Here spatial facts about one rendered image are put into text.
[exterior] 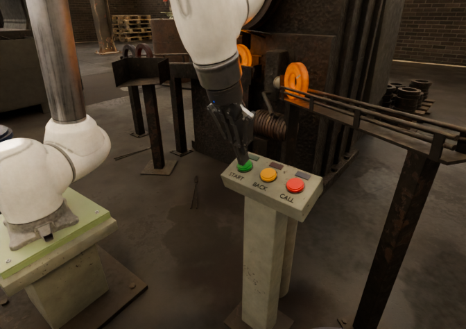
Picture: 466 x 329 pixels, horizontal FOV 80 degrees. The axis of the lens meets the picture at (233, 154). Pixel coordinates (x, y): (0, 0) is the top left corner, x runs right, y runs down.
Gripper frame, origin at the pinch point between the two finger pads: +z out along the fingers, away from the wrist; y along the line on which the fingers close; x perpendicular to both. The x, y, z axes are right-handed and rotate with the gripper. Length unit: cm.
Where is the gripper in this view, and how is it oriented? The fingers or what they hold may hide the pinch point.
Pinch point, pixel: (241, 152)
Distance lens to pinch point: 71.0
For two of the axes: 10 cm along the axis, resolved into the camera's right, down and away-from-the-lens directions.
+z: 2.2, 7.2, 6.6
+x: -6.0, 6.3, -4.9
